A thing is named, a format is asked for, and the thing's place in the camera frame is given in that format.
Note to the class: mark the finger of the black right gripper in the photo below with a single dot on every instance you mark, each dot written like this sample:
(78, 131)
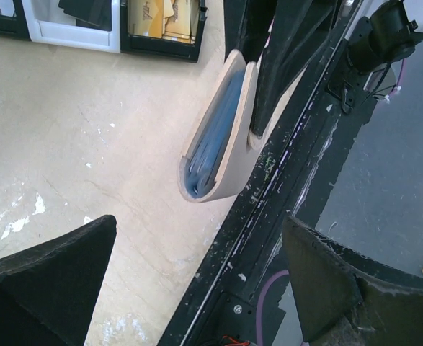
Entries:
(246, 26)
(300, 30)

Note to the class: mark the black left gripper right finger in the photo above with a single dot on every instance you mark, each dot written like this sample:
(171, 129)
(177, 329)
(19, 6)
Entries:
(345, 298)

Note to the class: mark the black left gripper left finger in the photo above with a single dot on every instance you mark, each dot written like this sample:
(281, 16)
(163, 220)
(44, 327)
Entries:
(48, 292)

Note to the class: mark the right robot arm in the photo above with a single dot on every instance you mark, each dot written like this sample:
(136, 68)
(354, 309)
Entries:
(383, 38)

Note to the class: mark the gold cards in bin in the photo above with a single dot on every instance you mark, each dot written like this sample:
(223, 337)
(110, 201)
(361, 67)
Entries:
(164, 19)

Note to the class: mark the black cards in bin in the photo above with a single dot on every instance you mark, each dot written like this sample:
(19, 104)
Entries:
(92, 14)

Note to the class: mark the black right organizer bin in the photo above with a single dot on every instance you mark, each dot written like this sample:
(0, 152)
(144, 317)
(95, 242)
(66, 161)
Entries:
(132, 44)

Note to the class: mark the black organizer bin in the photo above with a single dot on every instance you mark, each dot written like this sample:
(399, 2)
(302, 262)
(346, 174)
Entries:
(12, 20)
(132, 44)

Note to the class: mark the white middle organizer bin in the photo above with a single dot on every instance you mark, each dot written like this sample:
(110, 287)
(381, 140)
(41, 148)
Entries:
(48, 24)

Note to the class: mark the black left organizer bin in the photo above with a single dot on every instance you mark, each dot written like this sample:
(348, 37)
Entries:
(12, 20)

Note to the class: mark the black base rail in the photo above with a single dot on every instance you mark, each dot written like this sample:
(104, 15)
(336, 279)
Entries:
(238, 294)

